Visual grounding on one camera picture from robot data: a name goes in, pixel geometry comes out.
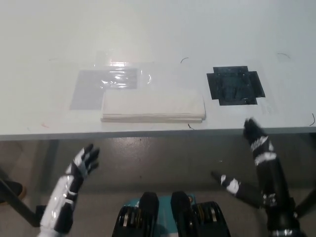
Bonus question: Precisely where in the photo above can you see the black ribbed robot body block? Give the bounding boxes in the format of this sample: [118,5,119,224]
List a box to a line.
[112,191,159,237]
[170,191,222,237]

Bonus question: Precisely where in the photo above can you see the clear plastic bag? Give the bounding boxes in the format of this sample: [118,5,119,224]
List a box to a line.
[70,70,139,111]

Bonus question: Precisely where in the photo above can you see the black shoe brown sole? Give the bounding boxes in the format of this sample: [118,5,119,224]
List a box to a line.
[0,179,27,205]

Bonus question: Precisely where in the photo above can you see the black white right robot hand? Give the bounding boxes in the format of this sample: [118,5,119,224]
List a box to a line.
[211,117,296,209]

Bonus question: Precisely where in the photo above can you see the black stand bar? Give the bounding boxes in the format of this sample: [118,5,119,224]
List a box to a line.
[0,176,47,227]

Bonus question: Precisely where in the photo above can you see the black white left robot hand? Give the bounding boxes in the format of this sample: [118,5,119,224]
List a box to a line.
[40,144,101,232]

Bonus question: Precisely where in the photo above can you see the white napkin stack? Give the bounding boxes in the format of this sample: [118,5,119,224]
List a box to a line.
[100,86,207,123]

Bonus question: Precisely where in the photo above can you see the black tape patch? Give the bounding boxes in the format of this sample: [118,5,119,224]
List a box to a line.
[206,65,266,107]

